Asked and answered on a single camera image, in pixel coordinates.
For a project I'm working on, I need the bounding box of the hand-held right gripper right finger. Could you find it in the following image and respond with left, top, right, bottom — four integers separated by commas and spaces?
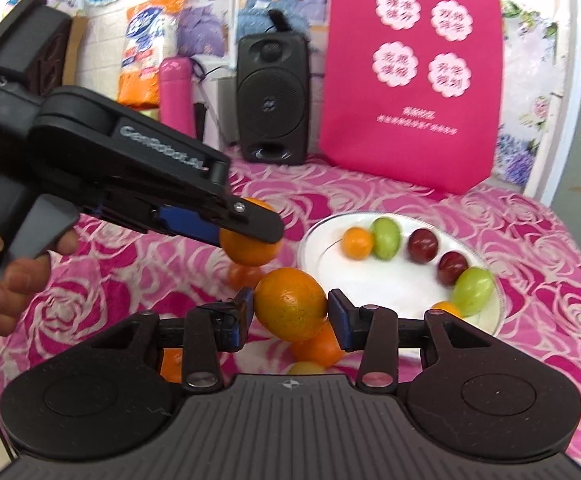
327, 288, 496, 395

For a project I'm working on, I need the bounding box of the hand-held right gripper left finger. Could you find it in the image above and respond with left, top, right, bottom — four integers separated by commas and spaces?
88, 287, 255, 393

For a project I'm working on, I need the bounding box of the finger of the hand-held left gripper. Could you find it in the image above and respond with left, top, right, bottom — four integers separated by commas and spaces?
145, 157, 285, 247

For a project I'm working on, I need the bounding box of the round orange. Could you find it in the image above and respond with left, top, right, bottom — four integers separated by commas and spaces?
219, 197, 284, 267
160, 347, 184, 383

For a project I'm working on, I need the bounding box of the deep orange orange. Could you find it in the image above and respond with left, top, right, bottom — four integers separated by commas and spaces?
290, 320, 346, 366

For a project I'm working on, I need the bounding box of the white plate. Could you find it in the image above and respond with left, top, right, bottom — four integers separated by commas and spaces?
295, 210, 507, 341

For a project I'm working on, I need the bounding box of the tangerine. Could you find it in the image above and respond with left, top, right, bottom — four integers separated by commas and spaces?
227, 262, 266, 291

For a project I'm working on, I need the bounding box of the oval orange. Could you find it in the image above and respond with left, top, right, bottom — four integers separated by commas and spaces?
254, 267, 329, 343

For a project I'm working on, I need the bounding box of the small orange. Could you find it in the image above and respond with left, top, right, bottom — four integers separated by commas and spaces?
342, 226, 375, 260

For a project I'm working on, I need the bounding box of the large green fruit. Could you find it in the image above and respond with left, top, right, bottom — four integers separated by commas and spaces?
372, 216, 403, 261

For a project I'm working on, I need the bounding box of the yellow orange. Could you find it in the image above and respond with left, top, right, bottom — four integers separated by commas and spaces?
431, 301, 464, 318

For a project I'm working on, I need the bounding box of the dark red plum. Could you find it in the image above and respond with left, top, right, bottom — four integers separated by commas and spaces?
437, 250, 470, 287
407, 228, 440, 264

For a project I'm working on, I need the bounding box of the person's left hand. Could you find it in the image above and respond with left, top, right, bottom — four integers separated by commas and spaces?
0, 185, 78, 337

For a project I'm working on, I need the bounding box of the small yellow green fruit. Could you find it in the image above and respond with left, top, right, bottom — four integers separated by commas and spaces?
288, 361, 327, 376

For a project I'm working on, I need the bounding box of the orange paper cup package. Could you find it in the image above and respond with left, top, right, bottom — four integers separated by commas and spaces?
117, 0, 178, 110

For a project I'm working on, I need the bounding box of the brown cardboard box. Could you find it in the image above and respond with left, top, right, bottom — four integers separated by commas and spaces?
63, 15, 88, 91

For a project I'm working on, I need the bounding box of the pink rose tablecloth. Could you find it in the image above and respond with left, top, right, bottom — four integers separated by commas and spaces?
0, 152, 581, 456

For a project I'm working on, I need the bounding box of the pink thermos bottle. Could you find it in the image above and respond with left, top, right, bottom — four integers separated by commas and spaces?
159, 56, 197, 138

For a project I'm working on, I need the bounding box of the magenta tote bag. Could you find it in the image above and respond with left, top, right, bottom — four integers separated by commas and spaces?
318, 0, 502, 196

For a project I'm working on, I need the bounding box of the black speaker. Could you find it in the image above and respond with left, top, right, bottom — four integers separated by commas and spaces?
235, 33, 311, 166

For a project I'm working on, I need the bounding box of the bedding photo poster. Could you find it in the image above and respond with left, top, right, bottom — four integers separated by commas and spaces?
156, 0, 332, 61

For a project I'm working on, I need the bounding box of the black microphone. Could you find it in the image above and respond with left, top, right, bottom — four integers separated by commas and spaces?
268, 8, 291, 36

